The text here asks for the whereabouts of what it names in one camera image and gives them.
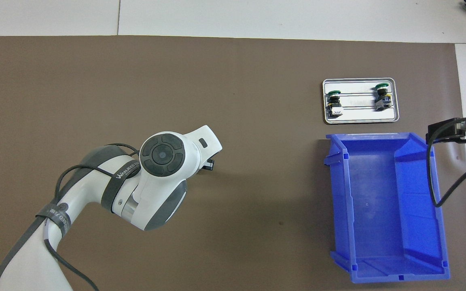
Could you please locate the green push button switch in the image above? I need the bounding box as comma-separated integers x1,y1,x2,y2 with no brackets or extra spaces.
375,82,392,111
325,91,343,119

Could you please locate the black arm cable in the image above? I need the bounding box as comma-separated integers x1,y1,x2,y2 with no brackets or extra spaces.
427,115,466,207
35,143,140,291

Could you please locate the brown table mat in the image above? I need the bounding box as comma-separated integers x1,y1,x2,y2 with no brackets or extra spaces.
0,36,466,291

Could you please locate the silver metal tray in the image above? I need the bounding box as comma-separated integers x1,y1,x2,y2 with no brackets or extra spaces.
322,78,400,124

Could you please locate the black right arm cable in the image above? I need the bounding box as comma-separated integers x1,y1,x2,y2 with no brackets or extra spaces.
427,115,466,207

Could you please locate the blue plastic storage bin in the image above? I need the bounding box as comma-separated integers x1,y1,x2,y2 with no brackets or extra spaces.
324,132,451,284

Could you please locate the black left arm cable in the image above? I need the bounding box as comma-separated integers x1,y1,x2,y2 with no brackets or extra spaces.
35,143,140,291

